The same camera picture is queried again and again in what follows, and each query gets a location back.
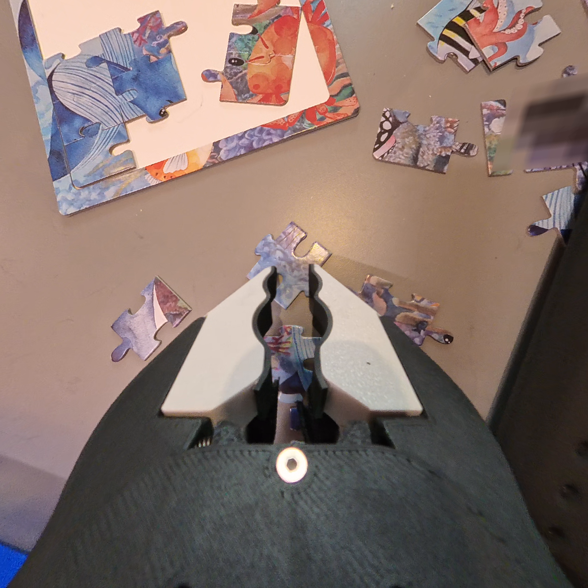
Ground red octopus puzzle piece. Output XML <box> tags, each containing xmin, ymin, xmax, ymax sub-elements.
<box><xmin>464</xmin><ymin>0</ymin><xmax>562</xmax><ymax>72</ymax></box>

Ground joined orange crab puzzle pieces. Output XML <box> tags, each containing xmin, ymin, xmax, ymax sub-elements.
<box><xmin>201</xmin><ymin>0</ymin><xmax>305</xmax><ymax>107</ymax></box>

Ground blue white-striped puzzle piece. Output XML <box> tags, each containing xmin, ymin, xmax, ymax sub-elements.
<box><xmin>527</xmin><ymin>186</ymin><xmax>579</xmax><ymax>237</ymax></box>

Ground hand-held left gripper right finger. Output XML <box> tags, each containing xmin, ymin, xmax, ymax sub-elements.
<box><xmin>307</xmin><ymin>265</ymin><xmax>424</xmax><ymax>443</ymax></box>

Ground purple white-patch puzzle piece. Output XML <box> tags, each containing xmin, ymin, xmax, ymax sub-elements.
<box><xmin>111</xmin><ymin>276</ymin><xmax>192</xmax><ymax>364</ymax></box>

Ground blue object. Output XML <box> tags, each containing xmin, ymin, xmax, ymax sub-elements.
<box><xmin>0</xmin><ymin>542</ymin><xmax>29</xmax><ymax>588</ymax></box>

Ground purple blue bubbly puzzle piece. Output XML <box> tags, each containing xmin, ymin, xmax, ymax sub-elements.
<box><xmin>247</xmin><ymin>223</ymin><xmax>332</xmax><ymax>309</ymax></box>

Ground black white spotted puzzle piece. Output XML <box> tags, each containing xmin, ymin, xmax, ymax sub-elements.
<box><xmin>373</xmin><ymin>108</ymin><xmax>478</xmax><ymax>174</ymax></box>

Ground purple orange fish puzzle piece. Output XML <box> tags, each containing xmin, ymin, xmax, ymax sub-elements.
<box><xmin>349</xmin><ymin>275</ymin><xmax>454</xmax><ymax>346</ymax></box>

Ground ocean jigsaw puzzle frame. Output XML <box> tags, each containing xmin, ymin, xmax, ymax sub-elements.
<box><xmin>18</xmin><ymin>0</ymin><xmax>360</xmax><ymax>217</ymax></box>

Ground joined blue whale puzzle pieces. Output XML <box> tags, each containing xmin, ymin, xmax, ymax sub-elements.
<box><xmin>43</xmin><ymin>11</ymin><xmax>188</xmax><ymax>190</ymax></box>

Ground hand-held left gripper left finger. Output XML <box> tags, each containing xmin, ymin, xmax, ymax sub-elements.
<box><xmin>160</xmin><ymin>266</ymin><xmax>280</xmax><ymax>443</ymax></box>

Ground green grey urchin-spine puzzle piece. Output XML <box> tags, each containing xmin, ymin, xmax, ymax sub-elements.
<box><xmin>481</xmin><ymin>100</ymin><xmax>516</xmax><ymax>178</ymax></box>

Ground dark perforated panel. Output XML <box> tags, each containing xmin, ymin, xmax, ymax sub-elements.
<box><xmin>487</xmin><ymin>161</ymin><xmax>588</xmax><ymax>588</ymax></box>

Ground red coral striped puzzle piece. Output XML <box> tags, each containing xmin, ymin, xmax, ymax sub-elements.
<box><xmin>271</xmin><ymin>324</ymin><xmax>322</xmax><ymax>391</ymax></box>

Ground yellow black striped fish piece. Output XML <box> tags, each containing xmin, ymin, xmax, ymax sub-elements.
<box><xmin>417</xmin><ymin>0</ymin><xmax>488</xmax><ymax>74</ymax></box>

